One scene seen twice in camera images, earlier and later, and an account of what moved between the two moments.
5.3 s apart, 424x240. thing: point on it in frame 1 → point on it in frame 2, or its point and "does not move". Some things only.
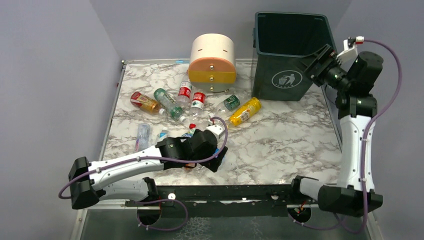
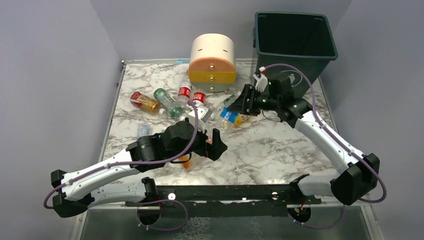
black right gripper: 319,64 → 250,100
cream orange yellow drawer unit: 212,67 does not move
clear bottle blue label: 203,169 → 229,117
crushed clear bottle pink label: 143,136 does not move
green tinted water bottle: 169,104 does not move
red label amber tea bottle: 146,103 does not move
